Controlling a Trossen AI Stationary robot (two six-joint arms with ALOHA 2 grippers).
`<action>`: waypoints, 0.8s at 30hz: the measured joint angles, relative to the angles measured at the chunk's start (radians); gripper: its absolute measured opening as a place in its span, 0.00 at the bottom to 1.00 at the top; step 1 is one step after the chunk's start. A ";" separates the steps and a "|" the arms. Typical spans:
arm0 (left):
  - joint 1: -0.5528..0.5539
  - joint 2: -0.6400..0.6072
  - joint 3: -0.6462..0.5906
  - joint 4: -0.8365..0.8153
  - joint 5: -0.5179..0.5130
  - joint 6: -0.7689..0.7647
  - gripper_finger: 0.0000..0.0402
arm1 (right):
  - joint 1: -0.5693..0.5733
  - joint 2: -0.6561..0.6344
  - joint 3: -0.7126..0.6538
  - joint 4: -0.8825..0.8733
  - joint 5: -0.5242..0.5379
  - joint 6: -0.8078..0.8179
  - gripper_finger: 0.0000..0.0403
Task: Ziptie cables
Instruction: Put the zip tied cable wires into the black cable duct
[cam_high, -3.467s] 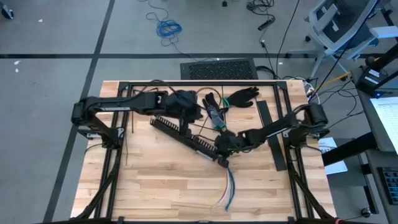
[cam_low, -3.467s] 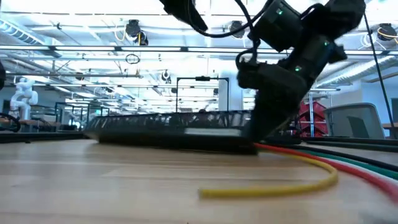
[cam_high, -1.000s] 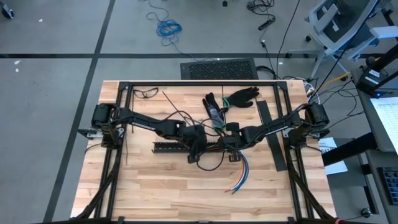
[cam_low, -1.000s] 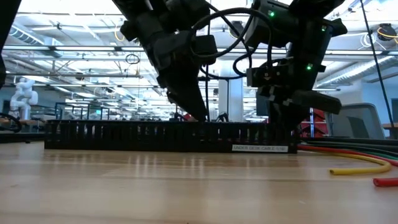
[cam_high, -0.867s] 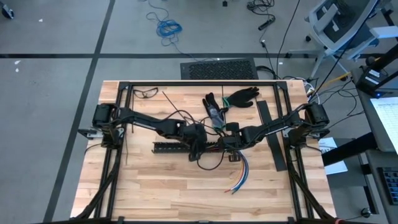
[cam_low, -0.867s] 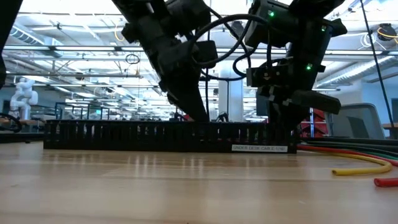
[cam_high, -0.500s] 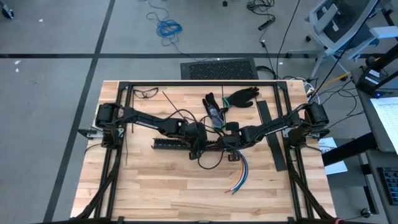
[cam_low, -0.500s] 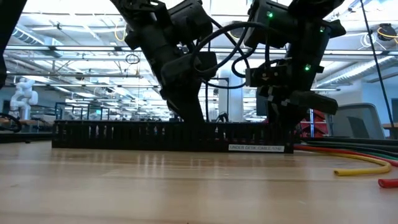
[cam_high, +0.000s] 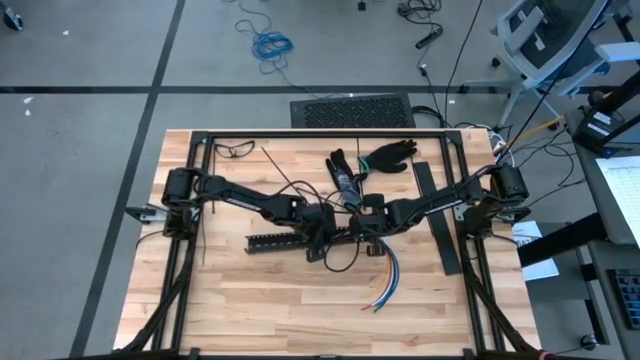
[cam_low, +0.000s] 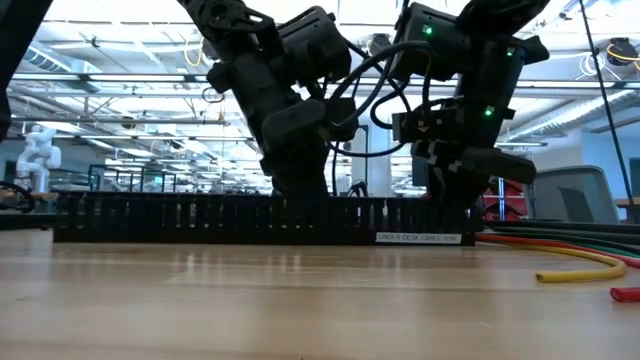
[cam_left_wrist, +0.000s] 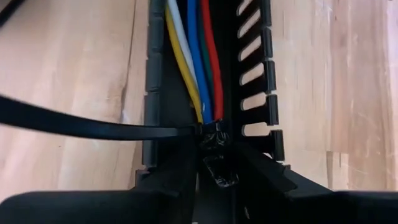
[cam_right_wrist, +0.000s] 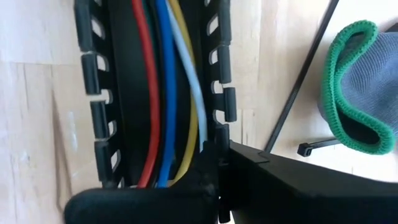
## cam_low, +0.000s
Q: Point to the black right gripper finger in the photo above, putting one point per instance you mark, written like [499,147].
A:
[455,187]
[433,187]

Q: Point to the black raceway cover strip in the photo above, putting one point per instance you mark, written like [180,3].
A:
[600,239]

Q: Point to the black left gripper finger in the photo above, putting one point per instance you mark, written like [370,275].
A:
[282,175]
[315,172]

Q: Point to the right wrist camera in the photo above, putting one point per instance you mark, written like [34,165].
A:
[420,125]

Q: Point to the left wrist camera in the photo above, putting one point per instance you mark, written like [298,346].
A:
[342,120]

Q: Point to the grey office chair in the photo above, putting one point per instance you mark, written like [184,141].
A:
[565,195]

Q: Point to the rack of red bins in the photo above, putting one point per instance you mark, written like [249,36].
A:
[510,200]

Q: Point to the white robot figure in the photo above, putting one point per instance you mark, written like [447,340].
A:
[37,155]

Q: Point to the long ceiling light bar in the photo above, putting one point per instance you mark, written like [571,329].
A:
[100,78]

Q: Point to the silver ventilation duct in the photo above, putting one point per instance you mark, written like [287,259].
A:
[55,65]
[575,115]

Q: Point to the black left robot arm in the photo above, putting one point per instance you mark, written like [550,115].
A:
[20,50]

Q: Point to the black background robot arm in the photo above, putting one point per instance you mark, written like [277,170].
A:
[357,189]

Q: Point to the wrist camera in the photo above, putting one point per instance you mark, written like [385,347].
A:
[342,120]
[420,125]

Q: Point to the white structural column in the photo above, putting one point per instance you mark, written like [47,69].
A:
[382,165]

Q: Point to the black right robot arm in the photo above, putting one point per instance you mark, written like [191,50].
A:
[495,75]

